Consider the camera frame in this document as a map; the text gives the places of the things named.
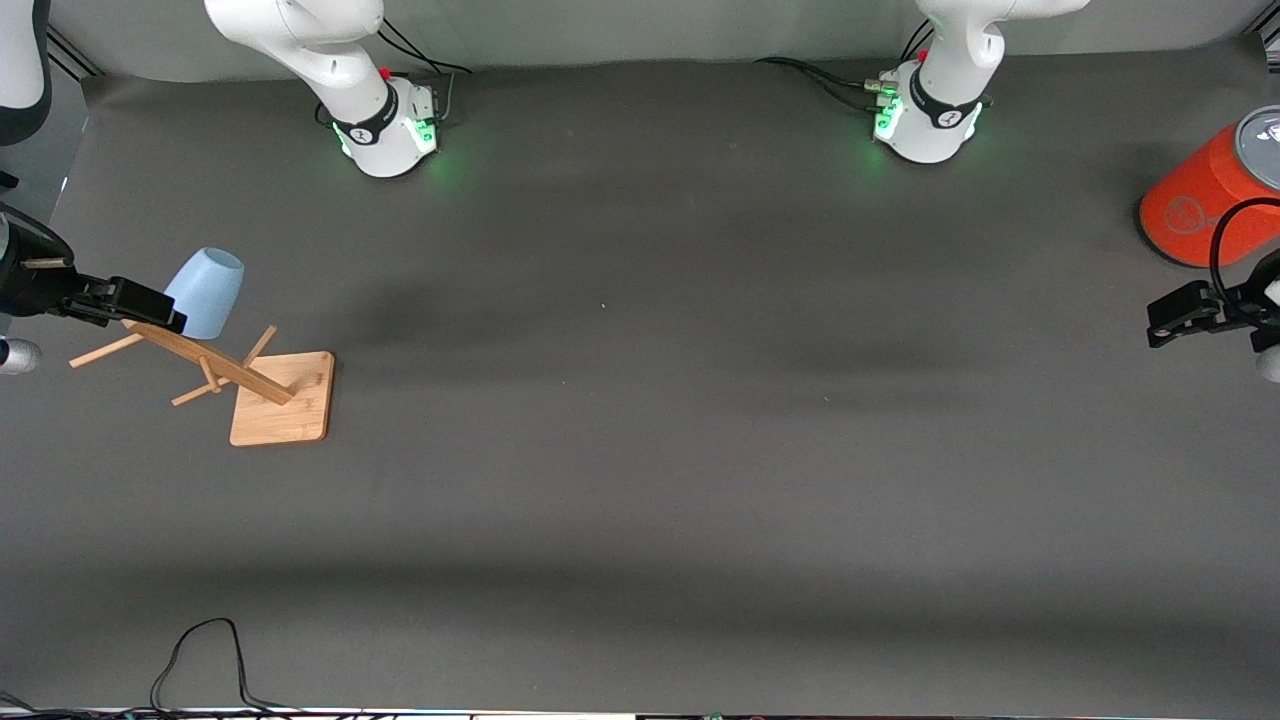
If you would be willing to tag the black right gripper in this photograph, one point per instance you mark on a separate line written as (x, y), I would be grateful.
(30, 285)

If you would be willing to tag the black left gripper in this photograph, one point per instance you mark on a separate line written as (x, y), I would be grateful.
(1236, 304)

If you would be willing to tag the light blue cup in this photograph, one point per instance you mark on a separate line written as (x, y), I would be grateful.
(210, 285)

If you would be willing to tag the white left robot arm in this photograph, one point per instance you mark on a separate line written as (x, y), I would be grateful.
(950, 60)

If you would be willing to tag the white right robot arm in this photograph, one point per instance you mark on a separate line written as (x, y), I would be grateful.
(300, 40)

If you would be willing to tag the wooden cup rack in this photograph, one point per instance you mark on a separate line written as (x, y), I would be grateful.
(285, 410)

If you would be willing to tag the orange cylinder with grey lid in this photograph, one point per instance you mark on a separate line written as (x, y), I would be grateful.
(1200, 190)

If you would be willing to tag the dark grey table mat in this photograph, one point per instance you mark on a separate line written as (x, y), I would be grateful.
(640, 500)

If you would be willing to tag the aluminium frame rail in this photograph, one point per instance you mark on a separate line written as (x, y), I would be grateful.
(1268, 38)
(75, 58)

